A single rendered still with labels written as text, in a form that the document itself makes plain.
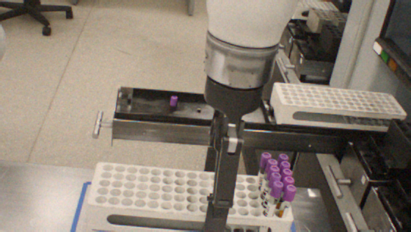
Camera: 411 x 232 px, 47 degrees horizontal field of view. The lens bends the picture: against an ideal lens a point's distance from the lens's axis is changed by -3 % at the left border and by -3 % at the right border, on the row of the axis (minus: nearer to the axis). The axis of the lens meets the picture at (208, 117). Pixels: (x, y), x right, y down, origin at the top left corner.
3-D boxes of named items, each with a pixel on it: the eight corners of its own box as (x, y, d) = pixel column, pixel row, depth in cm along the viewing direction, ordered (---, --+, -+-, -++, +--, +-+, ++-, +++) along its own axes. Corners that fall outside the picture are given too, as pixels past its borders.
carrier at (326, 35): (335, 56, 141) (340, 38, 138) (328, 56, 141) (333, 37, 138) (324, 41, 151) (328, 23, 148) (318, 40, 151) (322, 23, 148)
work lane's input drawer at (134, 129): (384, 134, 123) (395, 105, 119) (406, 167, 111) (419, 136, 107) (98, 112, 114) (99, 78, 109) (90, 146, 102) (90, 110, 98)
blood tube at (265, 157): (249, 205, 79) (259, 153, 73) (257, 203, 80) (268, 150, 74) (253, 212, 78) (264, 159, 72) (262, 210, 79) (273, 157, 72)
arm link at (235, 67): (208, 44, 55) (201, 90, 58) (285, 53, 55) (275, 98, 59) (205, 17, 62) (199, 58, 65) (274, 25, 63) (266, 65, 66)
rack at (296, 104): (383, 115, 118) (390, 93, 114) (398, 138, 109) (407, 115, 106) (268, 105, 114) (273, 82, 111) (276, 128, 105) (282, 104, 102)
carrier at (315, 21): (321, 37, 154) (325, 20, 151) (315, 36, 154) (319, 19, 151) (311, 24, 164) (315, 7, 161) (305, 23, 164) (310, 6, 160)
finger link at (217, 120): (243, 120, 65) (244, 120, 64) (234, 202, 65) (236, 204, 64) (214, 117, 65) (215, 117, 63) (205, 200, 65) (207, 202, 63)
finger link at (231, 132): (239, 111, 64) (246, 111, 59) (235, 150, 64) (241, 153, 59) (221, 110, 64) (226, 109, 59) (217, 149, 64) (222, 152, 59)
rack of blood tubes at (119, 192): (275, 206, 81) (283, 178, 77) (285, 250, 72) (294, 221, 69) (97, 191, 78) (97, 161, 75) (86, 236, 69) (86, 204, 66)
